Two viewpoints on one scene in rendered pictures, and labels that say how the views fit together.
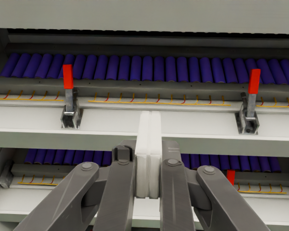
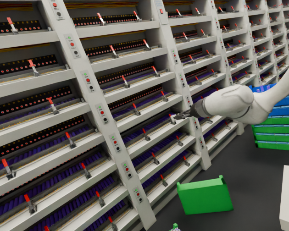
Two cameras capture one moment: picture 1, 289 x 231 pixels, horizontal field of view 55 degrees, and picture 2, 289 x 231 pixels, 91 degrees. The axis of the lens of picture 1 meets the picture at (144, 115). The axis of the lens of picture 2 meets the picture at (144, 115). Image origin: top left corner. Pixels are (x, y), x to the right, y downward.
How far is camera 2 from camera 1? 75 cm
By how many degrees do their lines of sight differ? 36
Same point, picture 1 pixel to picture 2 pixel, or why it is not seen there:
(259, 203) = (185, 140)
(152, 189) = not seen: hidden behind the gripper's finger
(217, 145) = (172, 129)
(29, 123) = (141, 145)
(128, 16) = (151, 113)
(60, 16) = (142, 118)
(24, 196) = (143, 172)
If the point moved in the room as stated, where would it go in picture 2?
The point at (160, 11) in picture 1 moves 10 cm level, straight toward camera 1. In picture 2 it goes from (155, 110) to (163, 110)
